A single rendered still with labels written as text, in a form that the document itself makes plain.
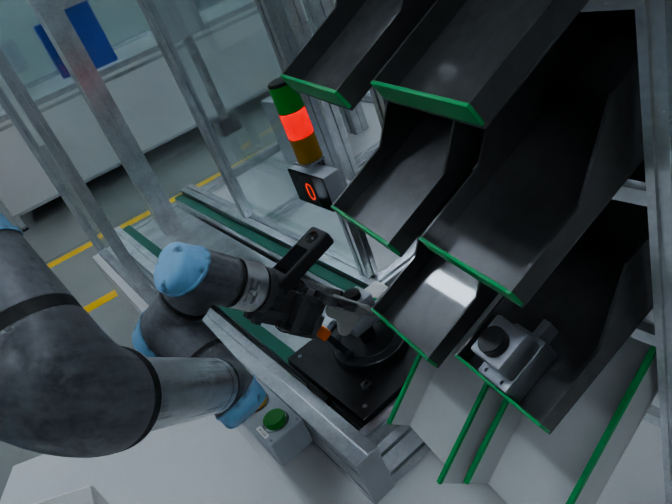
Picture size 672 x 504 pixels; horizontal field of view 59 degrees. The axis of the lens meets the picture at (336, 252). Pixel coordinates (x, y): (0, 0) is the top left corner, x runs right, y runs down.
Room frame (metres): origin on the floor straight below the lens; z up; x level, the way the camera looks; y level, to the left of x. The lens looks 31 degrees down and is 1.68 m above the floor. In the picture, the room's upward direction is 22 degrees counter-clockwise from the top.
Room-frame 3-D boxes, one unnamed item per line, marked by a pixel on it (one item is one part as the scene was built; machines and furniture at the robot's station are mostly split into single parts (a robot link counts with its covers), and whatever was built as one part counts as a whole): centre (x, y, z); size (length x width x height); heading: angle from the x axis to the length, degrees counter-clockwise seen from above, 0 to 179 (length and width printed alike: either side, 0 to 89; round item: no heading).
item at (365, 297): (0.84, -0.01, 1.06); 0.08 x 0.04 x 0.07; 115
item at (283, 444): (0.82, 0.23, 0.93); 0.21 x 0.07 x 0.06; 26
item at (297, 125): (1.05, -0.02, 1.34); 0.05 x 0.05 x 0.05
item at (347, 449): (1.01, 0.26, 0.91); 0.89 x 0.06 x 0.11; 26
